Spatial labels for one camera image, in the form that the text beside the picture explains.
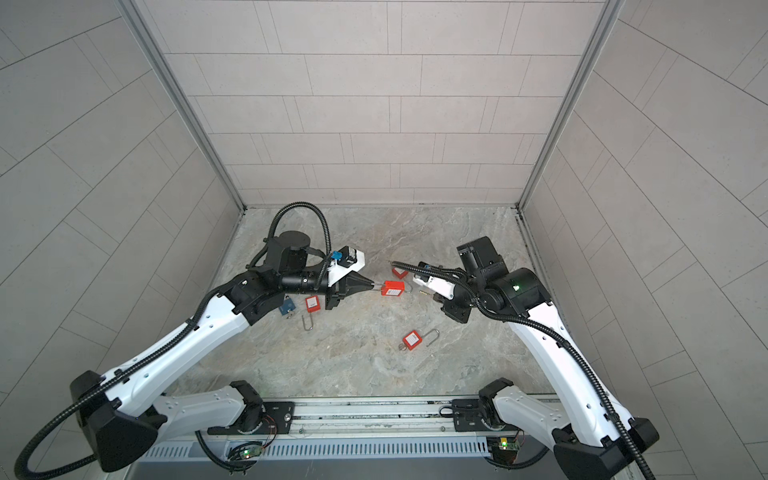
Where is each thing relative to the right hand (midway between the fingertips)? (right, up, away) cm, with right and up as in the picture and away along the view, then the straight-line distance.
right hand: (437, 294), depth 69 cm
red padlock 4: (-5, -15, +14) cm, 21 cm away
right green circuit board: (+15, -36, -1) cm, 39 cm away
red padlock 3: (-35, -7, +20) cm, 41 cm away
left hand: (-14, +4, -5) cm, 15 cm away
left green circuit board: (-43, -33, -4) cm, 54 cm away
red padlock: (-10, +2, -4) cm, 12 cm away
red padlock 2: (-9, 0, +28) cm, 29 cm away
